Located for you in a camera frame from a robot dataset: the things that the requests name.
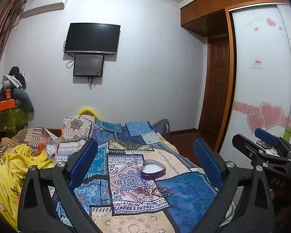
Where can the purple heart-shaped tin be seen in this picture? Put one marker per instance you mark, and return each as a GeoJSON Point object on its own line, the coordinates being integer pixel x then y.
{"type": "Point", "coordinates": [152, 174]}

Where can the patchwork printed blanket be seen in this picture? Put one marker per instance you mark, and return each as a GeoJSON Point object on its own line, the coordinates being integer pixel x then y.
{"type": "Point", "coordinates": [135, 138]}

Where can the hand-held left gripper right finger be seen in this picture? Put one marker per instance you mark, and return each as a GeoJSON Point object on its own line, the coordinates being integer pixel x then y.
{"type": "Point", "coordinates": [205, 160]}

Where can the yellow fluffy object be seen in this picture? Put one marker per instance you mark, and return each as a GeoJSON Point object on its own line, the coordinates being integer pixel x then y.
{"type": "Point", "coordinates": [87, 111]}

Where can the wooden wardrobe with heart print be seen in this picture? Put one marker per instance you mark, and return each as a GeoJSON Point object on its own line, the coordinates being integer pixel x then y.
{"type": "Point", "coordinates": [259, 34]}

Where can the green patterned cloth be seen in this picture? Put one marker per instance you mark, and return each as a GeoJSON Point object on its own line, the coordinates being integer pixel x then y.
{"type": "Point", "coordinates": [11, 120]}

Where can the green bottle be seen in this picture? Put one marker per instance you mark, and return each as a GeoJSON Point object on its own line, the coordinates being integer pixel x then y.
{"type": "Point", "coordinates": [287, 134]}

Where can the striped orange brown quilt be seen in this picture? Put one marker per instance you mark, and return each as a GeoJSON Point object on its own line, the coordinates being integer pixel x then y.
{"type": "Point", "coordinates": [31, 138]}

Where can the black wall television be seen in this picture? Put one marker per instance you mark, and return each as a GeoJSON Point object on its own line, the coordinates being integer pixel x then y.
{"type": "Point", "coordinates": [92, 37]}

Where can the orange box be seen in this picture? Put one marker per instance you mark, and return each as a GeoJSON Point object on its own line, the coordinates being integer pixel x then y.
{"type": "Point", "coordinates": [6, 104]}

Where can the yellow blanket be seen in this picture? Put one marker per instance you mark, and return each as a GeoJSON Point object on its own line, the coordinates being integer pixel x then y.
{"type": "Point", "coordinates": [12, 174]}

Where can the dark purple cloth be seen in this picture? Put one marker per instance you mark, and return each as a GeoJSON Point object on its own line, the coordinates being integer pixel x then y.
{"type": "Point", "coordinates": [163, 128]}

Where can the brown striped curtain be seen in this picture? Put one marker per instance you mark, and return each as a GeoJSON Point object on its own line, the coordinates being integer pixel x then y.
{"type": "Point", "coordinates": [2, 34]}

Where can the small black wall monitor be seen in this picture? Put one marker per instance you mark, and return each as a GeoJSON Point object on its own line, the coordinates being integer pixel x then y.
{"type": "Point", "coordinates": [88, 65]}

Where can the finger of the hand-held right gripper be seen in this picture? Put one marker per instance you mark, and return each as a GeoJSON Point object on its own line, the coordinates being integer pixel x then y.
{"type": "Point", "coordinates": [266, 136]}
{"type": "Point", "coordinates": [245, 148]}

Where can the red and white paper sticker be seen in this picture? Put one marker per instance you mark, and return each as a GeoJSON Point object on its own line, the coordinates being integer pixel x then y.
{"type": "Point", "coordinates": [257, 63]}

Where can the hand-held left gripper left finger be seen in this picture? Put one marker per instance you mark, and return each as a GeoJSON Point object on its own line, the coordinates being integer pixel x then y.
{"type": "Point", "coordinates": [84, 161]}

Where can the pile of clothes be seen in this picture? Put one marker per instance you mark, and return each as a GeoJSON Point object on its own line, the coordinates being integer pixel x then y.
{"type": "Point", "coordinates": [17, 77]}

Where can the white air conditioner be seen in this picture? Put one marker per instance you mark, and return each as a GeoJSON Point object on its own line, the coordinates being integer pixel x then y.
{"type": "Point", "coordinates": [44, 1]}

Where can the brown wooden door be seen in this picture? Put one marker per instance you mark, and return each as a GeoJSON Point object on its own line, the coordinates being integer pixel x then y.
{"type": "Point", "coordinates": [215, 89]}

